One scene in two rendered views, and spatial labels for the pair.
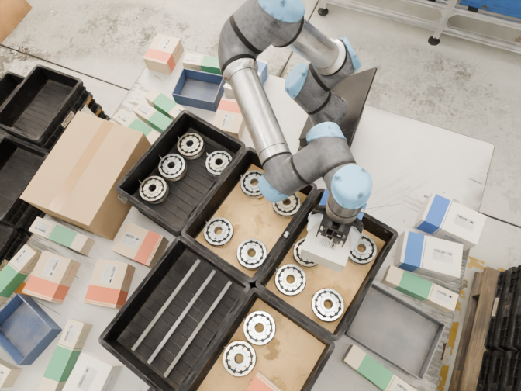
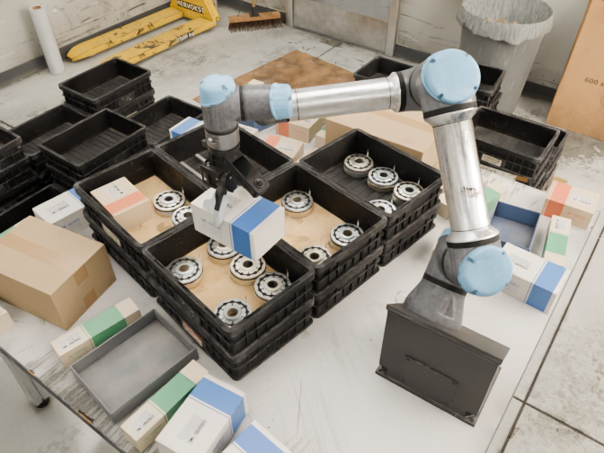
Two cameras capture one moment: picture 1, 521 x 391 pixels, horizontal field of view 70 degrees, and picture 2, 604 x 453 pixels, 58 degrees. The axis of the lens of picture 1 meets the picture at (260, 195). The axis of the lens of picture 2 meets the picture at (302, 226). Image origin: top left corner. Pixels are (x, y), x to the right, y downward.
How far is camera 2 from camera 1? 131 cm
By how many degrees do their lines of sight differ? 53
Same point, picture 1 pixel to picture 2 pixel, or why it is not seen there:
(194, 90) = (514, 232)
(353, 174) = (221, 81)
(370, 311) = (168, 349)
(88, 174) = (379, 119)
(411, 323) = (133, 388)
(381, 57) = not seen: outside the picture
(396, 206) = (294, 424)
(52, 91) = (532, 151)
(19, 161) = not seen: hidden behind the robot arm
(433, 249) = (206, 420)
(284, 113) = (474, 321)
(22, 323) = not seen: hidden behind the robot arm
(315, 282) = (213, 272)
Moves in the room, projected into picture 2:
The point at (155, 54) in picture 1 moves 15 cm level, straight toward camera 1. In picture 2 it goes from (561, 190) to (522, 196)
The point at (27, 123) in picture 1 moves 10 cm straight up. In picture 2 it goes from (487, 136) to (492, 119)
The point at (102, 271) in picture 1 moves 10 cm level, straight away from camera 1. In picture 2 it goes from (290, 144) to (304, 132)
